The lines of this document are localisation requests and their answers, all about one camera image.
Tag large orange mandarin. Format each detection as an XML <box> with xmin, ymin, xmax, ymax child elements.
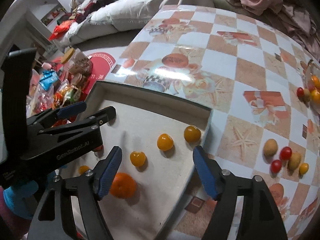
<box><xmin>110</xmin><ymin>172</ymin><xmax>137</xmax><ymax>199</ymax></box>

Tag red cherry tomato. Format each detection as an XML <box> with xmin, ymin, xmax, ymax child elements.
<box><xmin>270</xmin><ymin>159</ymin><xmax>282</xmax><ymax>174</ymax></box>
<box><xmin>296</xmin><ymin>87</ymin><xmax>304</xmax><ymax>100</ymax></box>
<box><xmin>93</xmin><ymin>145</ymin><xmax>103</xmax><ymax>152</ymax></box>
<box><xmin>279</xmin><ymin>146</ymin><xmax>292</xmax><ymax>161</ymax></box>

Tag yellow cherry tomato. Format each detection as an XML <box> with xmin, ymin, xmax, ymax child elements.
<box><xmin>78</xmin><ymin>165</ymin><xmax>91</xmax><ymax>175</ymax></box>
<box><xmin>130</xmin><ymin>151</ymin><xmax>146</xmax><ymax>167</ymax></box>
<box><xmin>299</xmin><ymin>163</ymin><xmax>309</xmax><ymax>176</ymax></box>
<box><xmin>157</xmin><ymin>133</ymin><xmax>174</xmax><ymax>152</ymax></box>
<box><xmin>184</xmin><ymin>126</ymin><xmax>201</xmax><ymax>143</ymax></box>

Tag blue gloved left hand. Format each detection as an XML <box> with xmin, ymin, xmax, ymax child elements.
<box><xmin>2</xmin><ymin>171</ymin><xmax>57</xmax><ymax>221</ymax></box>

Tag clear plastic jar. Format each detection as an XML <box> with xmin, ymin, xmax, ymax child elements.
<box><xmin>60</xmin><ymin>48</ymin><xmax>93</xmax><ymax>77</ymax></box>

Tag grey shallow tray box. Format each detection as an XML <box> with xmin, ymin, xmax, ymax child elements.
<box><xmin>61</xmin><ymin>81</ymin><xmax>213</xmax><ymax>239</ymax></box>

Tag white sofa cushion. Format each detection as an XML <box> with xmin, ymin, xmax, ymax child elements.
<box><xmin>58</xmin><ymin>0</ymin><xmax>214</xmax><ymax>47</ymax></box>

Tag red cherry tomato by bowl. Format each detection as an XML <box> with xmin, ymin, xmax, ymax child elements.
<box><xmin>296</xmin><ymin>87</ymin><xmax>304</xmax><ymax>100</ymax></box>

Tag brown longan by bowl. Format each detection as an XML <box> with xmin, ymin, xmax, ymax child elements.
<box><xmin>303</xmin><ymin>88</ymin><xmax>310</xmax><ymax>103</ymax></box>

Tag orange in bowl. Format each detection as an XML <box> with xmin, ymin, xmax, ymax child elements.
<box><xmin>310</xmin><ymin>89</ymin><xmax>320</xmax><ymax>105</ymax></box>
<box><xmin>311</xmin><ymin>75</ymin><xmax>320</xmax><ymax>89</ymax></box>

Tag clear glass fruit bowl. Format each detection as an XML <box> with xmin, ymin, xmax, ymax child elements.
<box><xmin>304</xmin><ymin>60</ymin><xmax>319</xmax><ymax>114</ymax></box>

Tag pink clothes pile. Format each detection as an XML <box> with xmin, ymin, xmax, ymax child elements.
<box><xmin>206</xmin><ymin>0</ymin><xmax>320</xmax><ymax>61</ymax></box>

